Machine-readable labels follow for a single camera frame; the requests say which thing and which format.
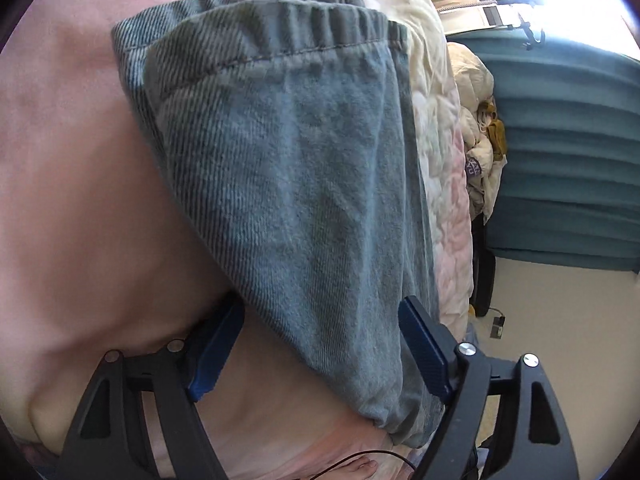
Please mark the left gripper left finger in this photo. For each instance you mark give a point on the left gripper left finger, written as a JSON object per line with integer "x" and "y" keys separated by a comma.
{"x": 132, "y": 400}

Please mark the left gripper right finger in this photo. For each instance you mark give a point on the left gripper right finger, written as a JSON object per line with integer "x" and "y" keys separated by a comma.
{"x": 530, "y": 439}

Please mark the blue denim jeans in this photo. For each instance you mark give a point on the blue denim jeans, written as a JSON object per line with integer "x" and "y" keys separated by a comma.
{"x": 285, "y": 131}

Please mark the metal clothes rack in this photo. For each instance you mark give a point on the metal clothes rack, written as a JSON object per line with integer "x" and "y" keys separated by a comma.
{"x": 494, "y": 20}

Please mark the pastel tie-dye duvet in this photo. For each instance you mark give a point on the pastel tie-dye duvet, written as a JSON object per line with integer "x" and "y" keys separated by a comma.
{"x": 92, "y": 249}

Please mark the teal curtain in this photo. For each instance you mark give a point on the teal curtain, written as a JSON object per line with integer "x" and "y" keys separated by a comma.
{"x": 569, "y": 193}

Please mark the mustard yellow garment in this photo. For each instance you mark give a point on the mustard yellow garment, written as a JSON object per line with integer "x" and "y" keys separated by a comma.
{"x": 493, "y": 128}

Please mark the cream puffy jacket pile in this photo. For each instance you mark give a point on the cream puffy jacket pile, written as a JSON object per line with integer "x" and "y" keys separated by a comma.
{"x": 475, "y": 84}

